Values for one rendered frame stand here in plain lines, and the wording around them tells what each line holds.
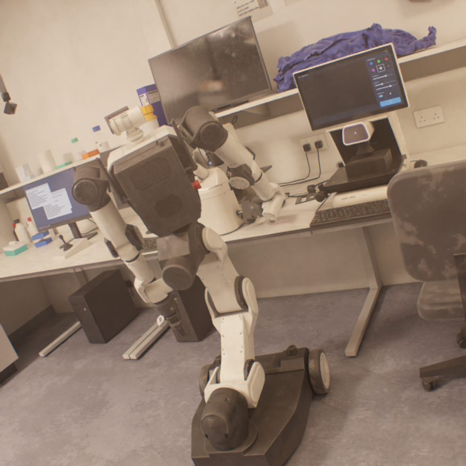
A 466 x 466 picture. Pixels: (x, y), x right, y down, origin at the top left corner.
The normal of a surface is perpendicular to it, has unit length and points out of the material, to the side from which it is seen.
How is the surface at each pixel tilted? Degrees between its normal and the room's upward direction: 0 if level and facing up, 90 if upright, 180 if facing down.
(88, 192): 103
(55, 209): 86
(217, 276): 108
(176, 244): 60
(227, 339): 44
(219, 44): 86
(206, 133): 115
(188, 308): 90
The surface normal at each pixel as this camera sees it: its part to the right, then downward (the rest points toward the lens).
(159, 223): 0.35, 0.60
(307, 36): -0.42, 0.39
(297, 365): -0.41, -0.40
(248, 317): -0.33, 0.07
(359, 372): -0.32, -0.91
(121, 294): 0.85, -0.15
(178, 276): -0.16, 0.57
